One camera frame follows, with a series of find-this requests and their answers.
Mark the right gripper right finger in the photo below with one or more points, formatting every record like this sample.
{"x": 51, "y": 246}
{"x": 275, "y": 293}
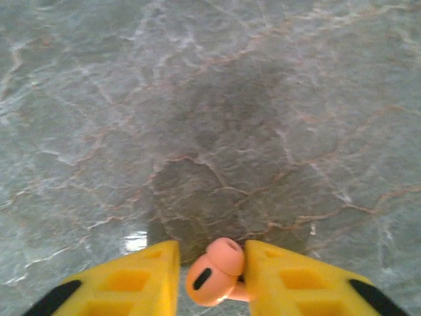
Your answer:
{"x": 296, "y": 283}

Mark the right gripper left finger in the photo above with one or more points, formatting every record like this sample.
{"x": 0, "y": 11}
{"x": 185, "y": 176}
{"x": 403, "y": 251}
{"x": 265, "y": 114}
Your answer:
{"x": 131, "y": 283}

